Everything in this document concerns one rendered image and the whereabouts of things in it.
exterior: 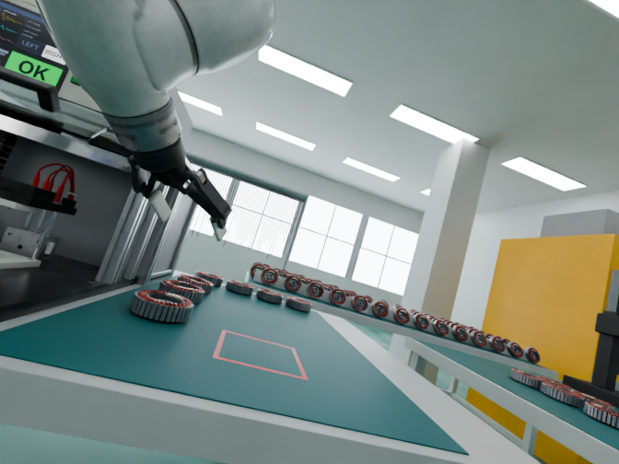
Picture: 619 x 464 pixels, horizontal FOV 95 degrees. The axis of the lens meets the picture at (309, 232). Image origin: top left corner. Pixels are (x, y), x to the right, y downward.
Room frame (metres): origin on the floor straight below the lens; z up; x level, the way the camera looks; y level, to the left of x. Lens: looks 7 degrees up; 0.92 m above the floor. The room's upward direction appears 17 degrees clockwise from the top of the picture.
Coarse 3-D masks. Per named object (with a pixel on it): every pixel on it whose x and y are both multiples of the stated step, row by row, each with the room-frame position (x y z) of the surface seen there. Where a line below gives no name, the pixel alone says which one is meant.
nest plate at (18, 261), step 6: (0, 252) 0.56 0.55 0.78; (6, 252) 0.58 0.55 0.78; (0, 258) 0.53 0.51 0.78; (6, 258) 0.54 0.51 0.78; (12, 258) 0.55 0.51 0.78; (18, 258) 0.56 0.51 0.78; (24, 258) 0.58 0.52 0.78; (0, 264) 0.50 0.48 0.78; (6, 264) 0.51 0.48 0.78; (12, 264) 0.53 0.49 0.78; (18, 264) 0.54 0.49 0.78; (24, 264) 0.55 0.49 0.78; (30, 264) 0.57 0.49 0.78; (36, 264) 0.58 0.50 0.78
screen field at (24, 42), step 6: (24, 36) 0.61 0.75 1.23; (18, 42) 0.61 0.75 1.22; (24, 42) 0.61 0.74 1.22; (30, 42) 0.61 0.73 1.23; (36, 42) 0.61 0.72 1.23; (24, 48) 0.61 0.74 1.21; (30, 48) 0.61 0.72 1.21; (36, 48) 0.61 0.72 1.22; (42, 48) 0.61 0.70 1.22; (48, 48) 0.62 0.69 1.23; (54, 48) 0.62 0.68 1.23; (42, 54) 0.61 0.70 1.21; (48, 54) 0.62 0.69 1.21; (54, 54) 0.62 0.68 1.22; (60, 54) 0.62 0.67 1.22; (54, 60) 0.62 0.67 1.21; (60, 60) 0.62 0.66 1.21
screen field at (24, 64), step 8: (16, 56) 0.61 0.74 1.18; (24, 56) 0.61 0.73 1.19; (8, 64) 0.61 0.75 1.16; (16, 64) 0.61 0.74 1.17; (24, 64) 0.61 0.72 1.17; (32, 64) 0.61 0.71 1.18; (40, 64) 0.61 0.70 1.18; (48, 64) 0.62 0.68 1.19; (24, 72) 0.61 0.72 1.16; (32, 72) 0.61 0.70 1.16; (40, 72) 0.62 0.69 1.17; (48, 72) 0.62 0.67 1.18; (56, 72) 0.62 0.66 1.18; (48, 80) 0.62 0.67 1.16; (56, 80) 0.62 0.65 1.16
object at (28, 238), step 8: (8, 232) 0.62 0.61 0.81; (16, 232) 0.62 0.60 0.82; (24, 232) 0.63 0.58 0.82; (32, 232) 0.63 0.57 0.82; (40, 232) 0.66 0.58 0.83; (8, 240) 0.62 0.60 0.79; (16, 240) 0.62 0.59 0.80; (24, 240) 0.63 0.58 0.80; (32, 240) 0.63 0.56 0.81; (48, 240) 0.64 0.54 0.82; (56, 240) 0.67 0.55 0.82; (0, 248) 0.62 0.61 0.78; (8, 248) 0.62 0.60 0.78; (16, 248) 0.63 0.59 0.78; (24, 248) 0.63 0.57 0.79; (32, 248) 0.63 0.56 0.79; (24, 256) 0.63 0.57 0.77; (40, 256) 0.64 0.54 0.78; (48, 256) 0.67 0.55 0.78
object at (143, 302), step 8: (136, 296) 0.55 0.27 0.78; (144, 296) 0.55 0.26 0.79; (152, 296) 0.60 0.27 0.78; (160, 296) 0.62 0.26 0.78; (168, 296) 0.62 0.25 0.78; (176, 296) 0.63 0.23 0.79; (136, 304) 0.55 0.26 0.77; (144, 304) 0.54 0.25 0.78; (152, 304) 0.54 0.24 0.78; (160, 304) 0.55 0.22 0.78; (168, 304) 0.55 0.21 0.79; (176, 304) 0.56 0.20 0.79; (184, 304) 0.58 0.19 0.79; (192, 304) 0.62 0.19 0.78; (136, 312) 0.54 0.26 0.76; (144, 312) 0.54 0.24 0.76; (152, 312) 0.54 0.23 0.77; (160, 312) 0.54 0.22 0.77; (168, 312) 0.55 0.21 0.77; (176, 312) 0.56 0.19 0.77; (184, 312) 0.57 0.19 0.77; (160, 320) 0.54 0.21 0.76; (168, 320) 0.55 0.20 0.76; (176, 320) 0.56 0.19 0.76; (184, 320) 0.58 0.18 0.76
